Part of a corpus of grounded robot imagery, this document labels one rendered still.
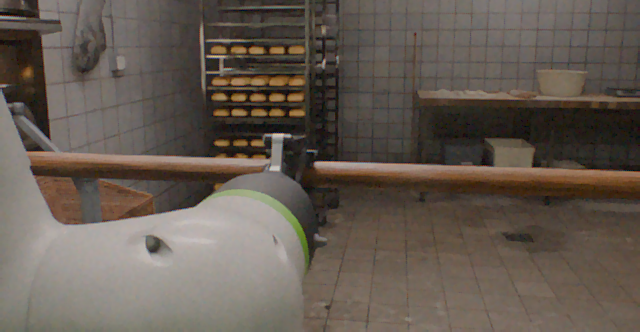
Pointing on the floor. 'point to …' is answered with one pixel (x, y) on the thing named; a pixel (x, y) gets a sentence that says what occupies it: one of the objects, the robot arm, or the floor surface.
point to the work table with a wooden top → (497, 103)
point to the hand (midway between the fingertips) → (301, 173)
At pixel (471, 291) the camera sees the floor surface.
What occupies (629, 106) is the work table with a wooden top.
